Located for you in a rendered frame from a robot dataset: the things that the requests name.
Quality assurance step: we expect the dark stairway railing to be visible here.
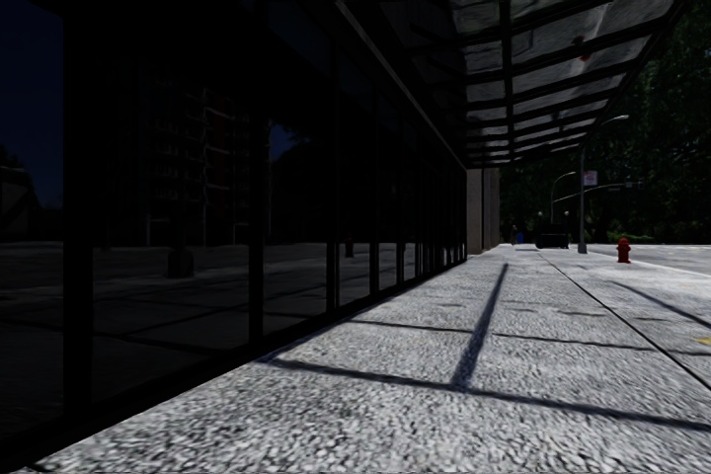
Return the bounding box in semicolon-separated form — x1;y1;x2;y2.
534;210;571;250

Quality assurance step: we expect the dark glass building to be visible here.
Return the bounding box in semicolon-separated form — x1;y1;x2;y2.
0;0;692;474

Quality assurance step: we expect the grey street lamp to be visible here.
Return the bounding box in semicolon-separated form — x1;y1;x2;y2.
548;171;578;225
577;114;630;255

